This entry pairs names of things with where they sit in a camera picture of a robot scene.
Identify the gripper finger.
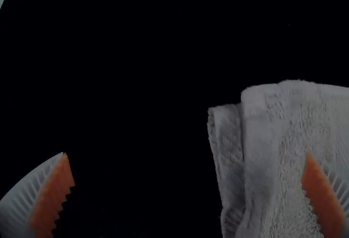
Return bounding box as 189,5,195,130
300,152,349,238
0,151,76,238

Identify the pale towel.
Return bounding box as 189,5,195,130
207,79,349,238

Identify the black mat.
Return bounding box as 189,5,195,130
0,0,349,238

